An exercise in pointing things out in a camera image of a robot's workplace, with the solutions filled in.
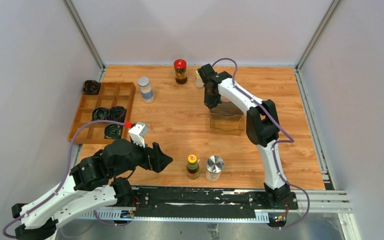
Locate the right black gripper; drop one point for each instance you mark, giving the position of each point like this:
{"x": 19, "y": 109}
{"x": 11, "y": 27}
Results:
{"x": 210, "y": 103}

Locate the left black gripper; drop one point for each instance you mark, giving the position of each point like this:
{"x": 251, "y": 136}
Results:
{"x": 157, "y": 162}

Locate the yellow lid spice bottle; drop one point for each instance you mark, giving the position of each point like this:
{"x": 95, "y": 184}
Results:
{"x": 198, "y": 80}

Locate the clear plastic organizer bin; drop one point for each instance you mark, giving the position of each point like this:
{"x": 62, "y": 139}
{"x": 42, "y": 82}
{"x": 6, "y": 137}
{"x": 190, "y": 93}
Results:
{"x": 226, "y": 119}

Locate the red lid sauce jar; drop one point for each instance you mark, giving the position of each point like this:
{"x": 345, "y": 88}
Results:
{"x": 180, "y": 67}

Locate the silver lid blue bottle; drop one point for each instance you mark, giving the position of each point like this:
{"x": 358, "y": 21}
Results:
{"x": 146, "y": 90}

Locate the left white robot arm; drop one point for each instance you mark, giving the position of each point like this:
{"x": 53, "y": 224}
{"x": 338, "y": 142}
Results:
{"x": 93, "y": 183}

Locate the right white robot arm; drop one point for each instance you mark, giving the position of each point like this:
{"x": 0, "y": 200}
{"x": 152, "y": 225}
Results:
{"x": 262, "y": 129}

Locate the yellow cap sauce bottle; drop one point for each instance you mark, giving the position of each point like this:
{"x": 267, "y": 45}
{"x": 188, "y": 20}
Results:
{"x": 193, "y": 167}

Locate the silver lid glass jar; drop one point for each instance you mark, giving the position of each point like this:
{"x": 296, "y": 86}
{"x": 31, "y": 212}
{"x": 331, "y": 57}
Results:
{"x": 214, "y": 168}

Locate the wooden compartment tray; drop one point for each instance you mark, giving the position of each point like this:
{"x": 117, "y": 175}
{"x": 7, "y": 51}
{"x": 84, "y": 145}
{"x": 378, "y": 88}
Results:
{"x": 104, "y": 100}

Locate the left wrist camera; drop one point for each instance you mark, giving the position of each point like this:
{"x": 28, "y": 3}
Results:
{"x": 137, "y": 133}

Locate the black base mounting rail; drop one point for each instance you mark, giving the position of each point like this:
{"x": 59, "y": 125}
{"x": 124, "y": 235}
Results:
{"x": 204, "y": 203}

